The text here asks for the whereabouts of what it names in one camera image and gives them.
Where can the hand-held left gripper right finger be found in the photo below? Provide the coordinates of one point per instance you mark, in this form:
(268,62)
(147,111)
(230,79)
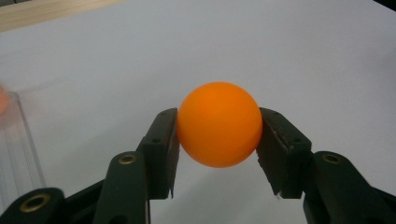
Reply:
(285,155)

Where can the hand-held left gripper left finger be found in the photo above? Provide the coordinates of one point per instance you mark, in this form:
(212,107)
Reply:
(160,155)

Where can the orange ball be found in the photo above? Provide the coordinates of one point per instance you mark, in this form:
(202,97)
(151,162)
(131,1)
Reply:
(2,100)
(219,124)

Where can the clear plastic container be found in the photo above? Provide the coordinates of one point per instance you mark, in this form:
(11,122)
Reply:
(18,155)

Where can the white table cover sheet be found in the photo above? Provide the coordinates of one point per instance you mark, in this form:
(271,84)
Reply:
(280,62)

